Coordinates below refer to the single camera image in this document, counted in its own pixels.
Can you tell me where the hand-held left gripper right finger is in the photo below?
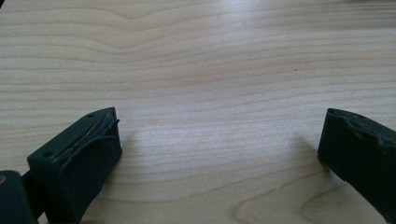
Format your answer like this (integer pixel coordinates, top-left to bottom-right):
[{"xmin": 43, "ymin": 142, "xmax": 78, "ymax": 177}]
[{"xmin": 317, "ymin": 107, "xmax": 396, "ymax": 224}]

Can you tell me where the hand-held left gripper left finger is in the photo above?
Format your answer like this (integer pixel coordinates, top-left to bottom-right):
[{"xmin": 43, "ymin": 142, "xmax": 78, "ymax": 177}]
[{"xmin": 21, "ymin": 106, "xmax": 123, "ymax": 224}]

